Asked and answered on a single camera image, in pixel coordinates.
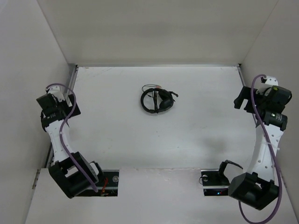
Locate thin black headphone cable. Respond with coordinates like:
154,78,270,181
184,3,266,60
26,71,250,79
141,84,164,112

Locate black headphones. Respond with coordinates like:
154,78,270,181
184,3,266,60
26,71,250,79
140,88,178,114

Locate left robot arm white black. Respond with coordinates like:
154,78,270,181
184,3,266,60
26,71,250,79
37,93,105,198

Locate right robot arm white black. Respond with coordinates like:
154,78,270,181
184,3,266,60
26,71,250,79
216,85,292,210

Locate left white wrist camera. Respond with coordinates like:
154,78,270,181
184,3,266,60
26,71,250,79
45,85,72,106

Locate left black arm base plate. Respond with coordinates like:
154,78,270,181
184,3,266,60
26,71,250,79
97,170,120,197

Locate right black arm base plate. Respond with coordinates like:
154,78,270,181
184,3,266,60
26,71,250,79
199,169,230,196

